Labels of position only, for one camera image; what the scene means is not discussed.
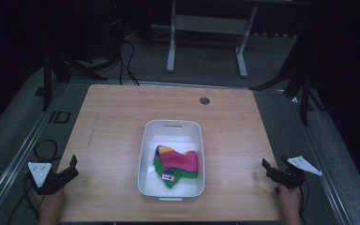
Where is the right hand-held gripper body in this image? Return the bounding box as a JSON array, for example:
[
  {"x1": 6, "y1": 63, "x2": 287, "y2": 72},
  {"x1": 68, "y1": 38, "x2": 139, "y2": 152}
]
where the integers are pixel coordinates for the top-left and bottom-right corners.
[{"x1": 266, "y1": 155, "x2": 323, "y2": 190}]

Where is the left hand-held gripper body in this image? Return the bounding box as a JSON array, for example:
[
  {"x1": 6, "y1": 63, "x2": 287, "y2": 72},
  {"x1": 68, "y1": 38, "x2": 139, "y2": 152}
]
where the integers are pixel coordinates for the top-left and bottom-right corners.
[{"x1": 27, "y1": 161, "x2": 68, "y2": 196}]

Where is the person's right hand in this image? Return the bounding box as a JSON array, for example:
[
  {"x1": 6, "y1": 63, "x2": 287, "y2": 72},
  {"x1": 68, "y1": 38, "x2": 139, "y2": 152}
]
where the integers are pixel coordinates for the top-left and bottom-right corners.
[{"x1": 277, "y1": 183, "x2": 304, "y2": 225}]

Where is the person's left hand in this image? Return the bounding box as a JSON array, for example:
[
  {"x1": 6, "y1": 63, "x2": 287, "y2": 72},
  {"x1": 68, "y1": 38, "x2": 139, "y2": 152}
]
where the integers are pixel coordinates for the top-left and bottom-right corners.
[{"x1": 37, "y1": 187, "x2": 67, "y2": 225}]

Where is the black metal stand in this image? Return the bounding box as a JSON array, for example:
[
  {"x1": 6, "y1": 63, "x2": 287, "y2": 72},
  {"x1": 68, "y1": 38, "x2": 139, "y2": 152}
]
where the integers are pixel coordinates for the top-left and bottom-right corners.
[
  {"x1": 40, "y1": 46, "x2": 109, "y2": 113},
  {"x1": 249, "y1": 29, "x2": 327, "y2": 127}
]

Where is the colourful striped cloth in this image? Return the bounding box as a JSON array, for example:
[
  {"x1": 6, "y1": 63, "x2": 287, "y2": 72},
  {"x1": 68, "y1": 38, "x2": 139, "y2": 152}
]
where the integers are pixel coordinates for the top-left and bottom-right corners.
[{"x1": 152, "y1": 144, "x2": 200, "y2": 189}]

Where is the white plastic basin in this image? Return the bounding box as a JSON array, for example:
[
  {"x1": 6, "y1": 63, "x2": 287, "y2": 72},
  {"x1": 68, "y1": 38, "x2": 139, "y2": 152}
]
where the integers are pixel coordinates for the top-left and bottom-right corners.
[{"x1": 137, "y1": 119, "x2": 206, "y2": 203}]

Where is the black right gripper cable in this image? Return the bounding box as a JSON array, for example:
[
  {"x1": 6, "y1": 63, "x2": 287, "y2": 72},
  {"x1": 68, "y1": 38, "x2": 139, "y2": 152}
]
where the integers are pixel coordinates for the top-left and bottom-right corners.
[{"x1": 298, "y1": 178, "x2": 311, "y2": 225}]

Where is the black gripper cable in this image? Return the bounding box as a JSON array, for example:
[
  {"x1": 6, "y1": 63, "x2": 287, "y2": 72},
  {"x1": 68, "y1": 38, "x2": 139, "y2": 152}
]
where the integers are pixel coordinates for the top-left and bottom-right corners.
[
  {"x1": 5, "y1": 138, "x2": 60, "y2": 225},
  {"x1": 298, "y1": 178, "x2": 311, "y2": 225}
]

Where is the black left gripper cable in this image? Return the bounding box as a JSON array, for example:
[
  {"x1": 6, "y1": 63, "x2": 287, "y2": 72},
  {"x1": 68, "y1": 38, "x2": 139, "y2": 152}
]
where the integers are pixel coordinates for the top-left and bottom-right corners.
[{"x1": 5, "y1": 138, "x2": 60, "y2": 225}]

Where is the black floor cable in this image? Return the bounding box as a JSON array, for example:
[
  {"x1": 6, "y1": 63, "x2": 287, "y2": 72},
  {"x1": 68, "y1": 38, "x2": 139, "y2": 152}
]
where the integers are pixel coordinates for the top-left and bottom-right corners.
[{"x1": 118, "y1": 38, "x2": 141, "y2": 87}]

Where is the white metal desk frame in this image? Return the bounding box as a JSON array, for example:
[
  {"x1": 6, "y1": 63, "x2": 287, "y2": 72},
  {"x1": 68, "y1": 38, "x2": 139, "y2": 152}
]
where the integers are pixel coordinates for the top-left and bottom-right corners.
[{"x1": 166, "y1": 0, "x2": 259, "y2": 79}]

